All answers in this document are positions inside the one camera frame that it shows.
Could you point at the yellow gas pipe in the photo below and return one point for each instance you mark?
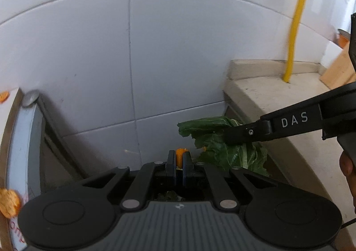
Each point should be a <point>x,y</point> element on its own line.
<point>292,39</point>

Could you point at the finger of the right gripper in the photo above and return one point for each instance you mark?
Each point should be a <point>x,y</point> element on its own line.
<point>247,133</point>

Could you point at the small bowl on ledge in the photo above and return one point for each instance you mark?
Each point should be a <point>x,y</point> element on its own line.
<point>343,38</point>

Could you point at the small orange scrap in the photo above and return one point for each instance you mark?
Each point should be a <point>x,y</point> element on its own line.
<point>4,96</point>

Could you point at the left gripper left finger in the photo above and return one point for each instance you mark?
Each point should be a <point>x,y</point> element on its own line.
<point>152,178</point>

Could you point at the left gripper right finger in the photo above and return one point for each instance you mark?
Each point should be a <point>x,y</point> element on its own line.
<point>202,181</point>

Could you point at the wooden knife block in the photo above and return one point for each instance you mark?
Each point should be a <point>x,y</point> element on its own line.
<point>337,67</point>

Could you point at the person's right hand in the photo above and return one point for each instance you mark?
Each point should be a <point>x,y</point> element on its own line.
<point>348,169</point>

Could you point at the large dark green leaves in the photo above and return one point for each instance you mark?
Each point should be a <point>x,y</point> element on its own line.
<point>210,135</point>

